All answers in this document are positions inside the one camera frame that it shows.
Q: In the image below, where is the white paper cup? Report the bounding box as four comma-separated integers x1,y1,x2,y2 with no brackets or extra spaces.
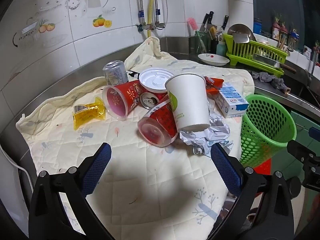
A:
165,73,210,132

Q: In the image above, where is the red snack wrapper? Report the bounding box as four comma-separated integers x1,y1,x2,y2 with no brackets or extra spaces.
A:
204,76,225,94

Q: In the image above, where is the yellow hose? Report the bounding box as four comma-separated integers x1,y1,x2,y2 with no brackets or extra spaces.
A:
147,0,158,38

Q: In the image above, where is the silver drink can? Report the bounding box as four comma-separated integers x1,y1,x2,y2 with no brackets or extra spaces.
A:
103,60,129,86

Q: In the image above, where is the metal sink faucet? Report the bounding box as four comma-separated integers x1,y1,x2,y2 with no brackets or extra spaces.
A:
304,52,320,87

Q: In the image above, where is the red plastic stool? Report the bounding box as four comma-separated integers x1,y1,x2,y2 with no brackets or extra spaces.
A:
250,158,272,175

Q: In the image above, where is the crumpled silver foil wrapper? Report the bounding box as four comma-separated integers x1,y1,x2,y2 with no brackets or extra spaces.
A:
179,100,234,157

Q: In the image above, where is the white cable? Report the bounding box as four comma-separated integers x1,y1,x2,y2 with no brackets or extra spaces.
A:
0,144,34,193

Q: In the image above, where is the teal bottle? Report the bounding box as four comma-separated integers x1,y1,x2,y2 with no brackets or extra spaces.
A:
216,40,228,57

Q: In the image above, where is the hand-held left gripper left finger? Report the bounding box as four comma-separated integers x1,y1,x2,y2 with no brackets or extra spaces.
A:
29,142,113,240

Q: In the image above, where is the blue white milk carton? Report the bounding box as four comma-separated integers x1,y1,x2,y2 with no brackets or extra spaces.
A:
217,82,250,119

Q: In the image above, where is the green dish rack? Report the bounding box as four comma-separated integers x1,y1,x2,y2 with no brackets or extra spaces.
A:
222,33,288,77

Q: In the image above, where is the green glass jar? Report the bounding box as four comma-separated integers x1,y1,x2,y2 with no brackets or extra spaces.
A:
194,30,210,54

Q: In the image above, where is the braided metal hose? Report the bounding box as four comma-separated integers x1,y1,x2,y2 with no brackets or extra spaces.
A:
153,0,161,28
138,0,146,30

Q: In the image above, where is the black handled knife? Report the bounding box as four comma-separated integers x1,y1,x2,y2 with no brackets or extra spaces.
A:
220,15,229,34
200,11,214,32

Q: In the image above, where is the white plate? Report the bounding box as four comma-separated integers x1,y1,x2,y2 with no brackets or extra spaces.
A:
197,53,230,67

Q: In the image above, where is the yellow plastic packet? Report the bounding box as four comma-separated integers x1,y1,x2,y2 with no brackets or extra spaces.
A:
72,97,107,130

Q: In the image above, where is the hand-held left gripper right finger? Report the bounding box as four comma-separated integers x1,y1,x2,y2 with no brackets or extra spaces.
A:
207,142,294,240

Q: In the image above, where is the red printed plastic cup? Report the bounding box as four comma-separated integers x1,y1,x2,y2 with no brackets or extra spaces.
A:
102,79,143,122
137,99,179,147

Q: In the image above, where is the green plastic basket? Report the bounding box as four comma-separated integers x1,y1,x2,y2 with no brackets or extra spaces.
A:
239,94,297,168

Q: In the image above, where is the red drink can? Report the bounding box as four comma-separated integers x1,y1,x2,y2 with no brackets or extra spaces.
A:
140,92,170,110

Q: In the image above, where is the white plastic lid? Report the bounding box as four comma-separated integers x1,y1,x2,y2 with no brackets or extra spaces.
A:
139,67,175,93

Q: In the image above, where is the cleaver with wooden handle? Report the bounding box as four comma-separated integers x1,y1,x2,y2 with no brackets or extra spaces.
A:
252,53,297,74

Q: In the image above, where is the cream quilted cloth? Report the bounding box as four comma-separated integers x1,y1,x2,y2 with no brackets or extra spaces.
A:
15,37,255,240

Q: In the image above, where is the grey rag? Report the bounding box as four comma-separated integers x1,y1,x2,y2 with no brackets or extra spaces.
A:
249,70,292,94

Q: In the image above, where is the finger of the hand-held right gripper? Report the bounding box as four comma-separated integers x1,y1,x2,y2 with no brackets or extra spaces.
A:
309,127,320,141
287,140,316,164

